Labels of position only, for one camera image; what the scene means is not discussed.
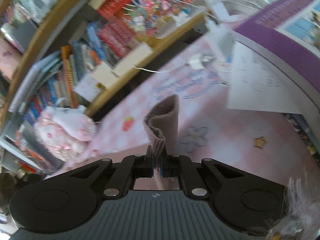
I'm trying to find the white charger adapter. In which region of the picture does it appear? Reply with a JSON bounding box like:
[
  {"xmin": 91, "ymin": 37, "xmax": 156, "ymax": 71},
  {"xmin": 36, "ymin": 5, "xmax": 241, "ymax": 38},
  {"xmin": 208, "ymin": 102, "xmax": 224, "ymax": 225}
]
[{"xmin": 205, "ymin": 19, "xmax": 235, "ymax": 63}]

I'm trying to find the wooden bookshelf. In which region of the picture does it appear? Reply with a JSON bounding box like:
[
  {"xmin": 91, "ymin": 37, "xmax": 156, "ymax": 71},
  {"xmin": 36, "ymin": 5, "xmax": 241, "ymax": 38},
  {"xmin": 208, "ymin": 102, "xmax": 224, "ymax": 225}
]
[{"xmin": 0, "ymin": 0, "xmax": 213, "ymax": 136}]

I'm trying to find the clear plastic card box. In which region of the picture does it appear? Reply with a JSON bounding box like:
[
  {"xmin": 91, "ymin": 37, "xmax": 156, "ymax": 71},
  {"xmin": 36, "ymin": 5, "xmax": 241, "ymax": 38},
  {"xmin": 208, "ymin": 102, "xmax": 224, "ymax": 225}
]
[{"xmin": 74, "ymin": 74, "xmax": 105, "ymax": 103}]

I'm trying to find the white cable plug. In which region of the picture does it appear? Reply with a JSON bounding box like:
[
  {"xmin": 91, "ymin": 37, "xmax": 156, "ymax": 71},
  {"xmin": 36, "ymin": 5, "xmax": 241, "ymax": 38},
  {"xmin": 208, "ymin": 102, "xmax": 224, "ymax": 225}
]
[{"xmin": 189, "ymin": 54, "xmax": 216, "ymax": 69}]

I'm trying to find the white pen holder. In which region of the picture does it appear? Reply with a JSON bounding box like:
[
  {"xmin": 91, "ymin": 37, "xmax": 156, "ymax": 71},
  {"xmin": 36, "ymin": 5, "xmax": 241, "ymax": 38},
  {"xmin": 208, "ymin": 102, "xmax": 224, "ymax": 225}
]
[{"xmin": 93, "ymin": 61, "xmax": 118, "ymax": 88}]

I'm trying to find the white paper sheet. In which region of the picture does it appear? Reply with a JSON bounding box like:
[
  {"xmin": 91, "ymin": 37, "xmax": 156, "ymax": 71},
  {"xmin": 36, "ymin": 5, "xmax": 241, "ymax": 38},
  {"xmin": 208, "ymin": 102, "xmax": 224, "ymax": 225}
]
[{"xmin": 225, "ymin": 40, "xmax": 303, "ymax": 115}]

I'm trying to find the fluffy sleeve cuff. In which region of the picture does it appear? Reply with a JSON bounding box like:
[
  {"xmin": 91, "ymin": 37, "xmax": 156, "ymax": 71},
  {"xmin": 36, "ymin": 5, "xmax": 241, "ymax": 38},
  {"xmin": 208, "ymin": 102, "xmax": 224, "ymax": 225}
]
[{"xmin": 265, "ymin": 167, "xmax": 320, "ymax": 240}]

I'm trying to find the colourful flower ornament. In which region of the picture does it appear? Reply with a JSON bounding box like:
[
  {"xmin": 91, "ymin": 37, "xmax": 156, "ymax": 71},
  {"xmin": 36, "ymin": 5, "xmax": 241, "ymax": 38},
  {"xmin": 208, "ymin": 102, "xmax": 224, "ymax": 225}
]
[{"xmin": 125, "ymin": 0, "xmax": 196, "ymax": 38}]

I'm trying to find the pink checked desk mat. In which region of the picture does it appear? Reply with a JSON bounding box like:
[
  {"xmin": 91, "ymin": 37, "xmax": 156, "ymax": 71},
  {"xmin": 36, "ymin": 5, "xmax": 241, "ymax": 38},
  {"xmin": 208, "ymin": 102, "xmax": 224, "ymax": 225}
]
[{"xmin": 64, "ymin": 17, "xmax": 320, "ymax": 195}]

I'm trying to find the white flat box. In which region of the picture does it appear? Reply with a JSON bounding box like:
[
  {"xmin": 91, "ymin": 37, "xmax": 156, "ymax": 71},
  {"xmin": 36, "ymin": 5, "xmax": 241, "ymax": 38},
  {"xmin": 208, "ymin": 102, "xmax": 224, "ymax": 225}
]
[{"xmin": 112, "ymin": 42, "xmax": 154, "ymax": 77}]

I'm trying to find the purple cover book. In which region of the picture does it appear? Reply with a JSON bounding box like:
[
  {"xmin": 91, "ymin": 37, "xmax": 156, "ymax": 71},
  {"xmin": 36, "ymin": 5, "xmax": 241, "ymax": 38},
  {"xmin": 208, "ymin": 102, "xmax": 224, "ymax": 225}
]
[{"xmin": 234, "ymin": 0, "xmax": 320, "ymax": 93}]

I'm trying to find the white pink plush bunny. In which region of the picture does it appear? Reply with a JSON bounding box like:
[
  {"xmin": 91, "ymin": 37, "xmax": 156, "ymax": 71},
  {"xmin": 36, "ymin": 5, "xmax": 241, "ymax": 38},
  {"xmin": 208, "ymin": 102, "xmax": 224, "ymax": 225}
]
[{"xmin": 34, "ymin": 105, "xmax": 98, "ymax": 162}]

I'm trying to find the white charging cable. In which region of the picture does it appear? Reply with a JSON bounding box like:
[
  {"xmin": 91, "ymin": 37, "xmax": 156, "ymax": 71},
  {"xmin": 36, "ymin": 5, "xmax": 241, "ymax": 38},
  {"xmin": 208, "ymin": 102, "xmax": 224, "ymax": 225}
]
[{"xmin": 135, "ymin": 66, "xmax": 163, "ymax": 74}]

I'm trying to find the row of red books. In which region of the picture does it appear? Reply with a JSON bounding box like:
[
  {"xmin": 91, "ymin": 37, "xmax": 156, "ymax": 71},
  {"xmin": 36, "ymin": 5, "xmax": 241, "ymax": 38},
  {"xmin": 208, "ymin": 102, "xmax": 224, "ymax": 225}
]
[{"xmin": 97, "ymin": 0, "xmax": 150, "ymax": 58}]

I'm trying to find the purple and brown knit garment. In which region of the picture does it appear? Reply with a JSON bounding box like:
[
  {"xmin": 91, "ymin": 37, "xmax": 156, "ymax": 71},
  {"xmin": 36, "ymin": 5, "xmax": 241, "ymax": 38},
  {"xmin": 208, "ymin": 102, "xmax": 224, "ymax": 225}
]
[{"xmin": 143, "ymin": 94, "xmax": 180, "ymax": 190}]

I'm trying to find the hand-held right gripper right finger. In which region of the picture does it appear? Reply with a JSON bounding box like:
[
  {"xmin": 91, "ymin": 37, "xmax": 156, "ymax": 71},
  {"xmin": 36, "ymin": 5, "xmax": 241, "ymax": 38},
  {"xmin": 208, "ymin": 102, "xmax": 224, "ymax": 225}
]
[{"xmin": 160, "ymin": 152, "xmax": 246, "ymax": 198}]

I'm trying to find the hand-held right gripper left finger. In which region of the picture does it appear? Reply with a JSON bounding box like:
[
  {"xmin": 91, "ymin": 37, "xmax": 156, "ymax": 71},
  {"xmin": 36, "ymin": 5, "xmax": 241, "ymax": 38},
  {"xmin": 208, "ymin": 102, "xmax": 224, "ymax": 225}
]
[{"xmin": 66, "ymin": 146, "xmax": 154, "ymax": 198}]

